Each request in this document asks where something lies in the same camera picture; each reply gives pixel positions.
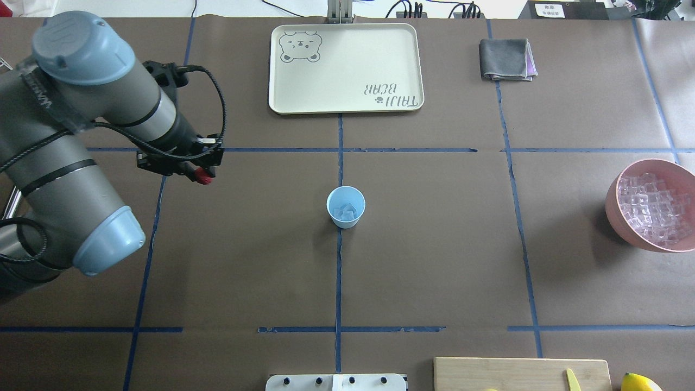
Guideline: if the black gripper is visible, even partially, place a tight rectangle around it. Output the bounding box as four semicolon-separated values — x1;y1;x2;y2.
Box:
136;117;224;181

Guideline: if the red strawberry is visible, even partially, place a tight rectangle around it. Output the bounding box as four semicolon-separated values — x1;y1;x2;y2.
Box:
194;167;213;185

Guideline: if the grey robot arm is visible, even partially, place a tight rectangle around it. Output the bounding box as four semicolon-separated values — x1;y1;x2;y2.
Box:
1;11;228;304

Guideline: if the light blue plastic cup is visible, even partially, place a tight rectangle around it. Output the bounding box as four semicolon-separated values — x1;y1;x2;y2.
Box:
327;186;367;229

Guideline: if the pile of clear ice cubes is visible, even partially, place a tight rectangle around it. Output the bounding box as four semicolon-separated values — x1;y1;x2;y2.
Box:
617;173;693;247

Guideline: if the cream bear serving tray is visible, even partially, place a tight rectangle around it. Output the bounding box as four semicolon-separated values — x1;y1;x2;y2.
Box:
268;23;425;115

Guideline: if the steel muddler with black tip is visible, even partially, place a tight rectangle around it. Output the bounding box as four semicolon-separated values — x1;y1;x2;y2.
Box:
2;187;22;219

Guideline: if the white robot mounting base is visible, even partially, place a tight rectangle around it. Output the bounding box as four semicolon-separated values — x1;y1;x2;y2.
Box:
265;373;409;390

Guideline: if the wooden cutting board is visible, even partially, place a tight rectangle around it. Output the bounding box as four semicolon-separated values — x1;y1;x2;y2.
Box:
433;357;613;390

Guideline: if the folded grey cloth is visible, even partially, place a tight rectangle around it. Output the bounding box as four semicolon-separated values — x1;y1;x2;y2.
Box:
479;38;538;81

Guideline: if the yellow plastic knife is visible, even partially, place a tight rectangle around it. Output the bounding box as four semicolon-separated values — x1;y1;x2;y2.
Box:
565;368;582;391

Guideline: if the pink plastic bowl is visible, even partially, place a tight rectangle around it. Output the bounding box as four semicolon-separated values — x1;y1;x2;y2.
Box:
605;159;694;253

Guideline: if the yellow lemon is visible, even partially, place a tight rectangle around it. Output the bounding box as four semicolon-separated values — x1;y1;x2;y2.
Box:
621;372;662;391

